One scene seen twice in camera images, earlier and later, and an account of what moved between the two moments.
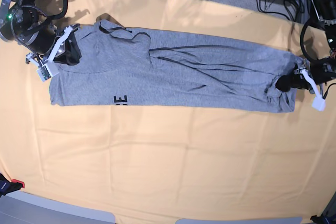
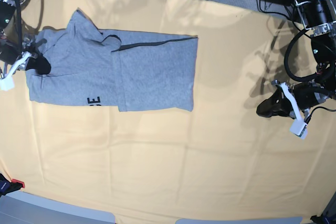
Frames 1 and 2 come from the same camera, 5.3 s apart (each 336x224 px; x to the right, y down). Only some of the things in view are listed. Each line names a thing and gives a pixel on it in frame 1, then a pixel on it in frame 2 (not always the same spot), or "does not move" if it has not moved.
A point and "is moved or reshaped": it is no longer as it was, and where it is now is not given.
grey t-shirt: x=122 y=67 is moved or reshaped
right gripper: x=313 y=75 to x=306 y=95
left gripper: x=45 y=43 to x=8 y=53
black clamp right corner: x=322 y=219 does not move
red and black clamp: x=7 y=187 does not move
